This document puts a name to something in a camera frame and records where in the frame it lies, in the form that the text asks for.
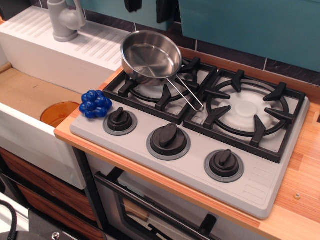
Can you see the black left stove knob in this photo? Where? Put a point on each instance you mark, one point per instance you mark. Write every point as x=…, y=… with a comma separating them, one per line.
x=120, y=122

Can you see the orange plastic bowl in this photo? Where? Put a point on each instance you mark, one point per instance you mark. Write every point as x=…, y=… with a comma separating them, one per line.
x=57, y=113

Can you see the black middle stove knob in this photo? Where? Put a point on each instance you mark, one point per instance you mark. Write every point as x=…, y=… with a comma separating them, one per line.
x=168, y=143

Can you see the wooden drawer cabinet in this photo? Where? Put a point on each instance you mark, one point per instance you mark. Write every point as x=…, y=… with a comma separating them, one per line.
x=52, y=198

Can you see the blue toy blueberry cluster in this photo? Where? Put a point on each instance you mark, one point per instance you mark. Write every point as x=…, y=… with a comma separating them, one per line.
x=95, y=104

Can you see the oven door with handle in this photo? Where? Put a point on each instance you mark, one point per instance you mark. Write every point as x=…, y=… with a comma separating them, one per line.
x=147, y=212

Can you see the black right burner grate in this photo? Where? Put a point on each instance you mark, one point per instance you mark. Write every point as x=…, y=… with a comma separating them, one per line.
x=258, y=117

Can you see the black left burner grate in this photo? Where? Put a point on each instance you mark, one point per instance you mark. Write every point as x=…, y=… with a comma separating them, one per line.
x=172, y=99

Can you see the black stove knob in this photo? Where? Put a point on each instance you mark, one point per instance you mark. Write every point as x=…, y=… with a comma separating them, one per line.
x=168, y=143
x=224, y=166
x=120, y=122

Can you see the black burner grate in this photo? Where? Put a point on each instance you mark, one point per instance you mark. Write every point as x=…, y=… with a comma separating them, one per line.
x=172, y=99
x=258, y=117

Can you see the grey toy faucet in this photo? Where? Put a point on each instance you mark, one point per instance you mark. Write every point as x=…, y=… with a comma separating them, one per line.
x=65, y=22

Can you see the black right stove knob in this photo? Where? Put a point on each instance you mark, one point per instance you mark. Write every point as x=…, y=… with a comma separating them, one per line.
x=224, y=166

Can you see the grey toy stove top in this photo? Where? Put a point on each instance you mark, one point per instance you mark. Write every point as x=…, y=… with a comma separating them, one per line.
x=254, y=193

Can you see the white toy sink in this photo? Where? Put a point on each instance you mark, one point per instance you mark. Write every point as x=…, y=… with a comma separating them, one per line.
x=37, y=72

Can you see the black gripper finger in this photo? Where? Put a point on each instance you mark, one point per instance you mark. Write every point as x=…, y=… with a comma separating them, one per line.
x=164, y=10
x=133, y=5

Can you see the stainless steel pan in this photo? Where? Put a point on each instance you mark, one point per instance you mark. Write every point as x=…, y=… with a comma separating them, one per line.
x=148, y=57

